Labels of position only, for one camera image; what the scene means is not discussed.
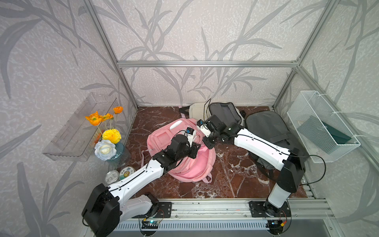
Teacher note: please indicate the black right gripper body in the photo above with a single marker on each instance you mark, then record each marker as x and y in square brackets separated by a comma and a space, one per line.
[210, 140]

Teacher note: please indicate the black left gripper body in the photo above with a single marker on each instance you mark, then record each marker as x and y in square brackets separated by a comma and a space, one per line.
[189, 152]

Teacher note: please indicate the pink backpack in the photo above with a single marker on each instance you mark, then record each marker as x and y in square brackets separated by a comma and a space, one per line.
[190, 170]

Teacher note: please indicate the grey fabric backpack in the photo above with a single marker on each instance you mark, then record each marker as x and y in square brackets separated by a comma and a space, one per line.
[270, 126]

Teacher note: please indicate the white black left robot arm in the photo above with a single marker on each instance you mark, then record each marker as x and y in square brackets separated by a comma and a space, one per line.
[107, 206]

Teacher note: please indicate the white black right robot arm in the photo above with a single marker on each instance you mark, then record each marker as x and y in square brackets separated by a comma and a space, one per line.
[290, 166]

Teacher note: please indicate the teal glass vase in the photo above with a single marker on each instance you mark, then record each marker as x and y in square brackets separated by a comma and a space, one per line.
[121, 158]

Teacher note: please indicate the green labelled tin can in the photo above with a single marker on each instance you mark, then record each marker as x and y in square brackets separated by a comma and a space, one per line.
[125, 172]

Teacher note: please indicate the yellow artificial flower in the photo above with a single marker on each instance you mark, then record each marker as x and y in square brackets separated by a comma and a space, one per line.
[113, 135]

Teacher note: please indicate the small orange artificial flower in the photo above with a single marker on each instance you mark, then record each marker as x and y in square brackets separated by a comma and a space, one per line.
[118, 110]

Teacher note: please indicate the silver tin can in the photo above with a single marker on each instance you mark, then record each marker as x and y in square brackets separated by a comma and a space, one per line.
[112, 177]

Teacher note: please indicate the white artificial rose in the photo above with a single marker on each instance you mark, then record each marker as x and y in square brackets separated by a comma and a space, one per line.
[105, 150]

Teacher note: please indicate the left controller circuit board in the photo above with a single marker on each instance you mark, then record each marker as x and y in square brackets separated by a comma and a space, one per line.
[150, 224]

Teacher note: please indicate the controller circuit board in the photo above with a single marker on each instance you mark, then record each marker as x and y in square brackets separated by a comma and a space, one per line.
[150, 224]
[275, 227]

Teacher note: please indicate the orange artificial poppy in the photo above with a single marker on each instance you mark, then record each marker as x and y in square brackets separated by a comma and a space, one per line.
[95, 119]

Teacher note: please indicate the green book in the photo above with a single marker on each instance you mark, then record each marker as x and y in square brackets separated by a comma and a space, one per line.
[318, 131]

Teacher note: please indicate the clear plastic shelf tray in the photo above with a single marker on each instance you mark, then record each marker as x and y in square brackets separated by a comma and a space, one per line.
[75, 141]

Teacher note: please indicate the right controller circuit board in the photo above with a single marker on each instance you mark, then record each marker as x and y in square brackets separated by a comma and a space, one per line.
[275, 227]

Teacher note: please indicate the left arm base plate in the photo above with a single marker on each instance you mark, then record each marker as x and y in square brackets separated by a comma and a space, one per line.
[159, 210]

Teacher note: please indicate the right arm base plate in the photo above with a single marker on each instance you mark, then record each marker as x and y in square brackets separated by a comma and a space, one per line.
[264, 209]

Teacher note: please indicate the white wire mesh basket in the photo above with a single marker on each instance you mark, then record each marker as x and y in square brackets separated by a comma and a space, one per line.
[312, 103]

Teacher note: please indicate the aluminium mounting rail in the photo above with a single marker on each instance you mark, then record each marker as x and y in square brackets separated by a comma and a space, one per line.
[233, 209]

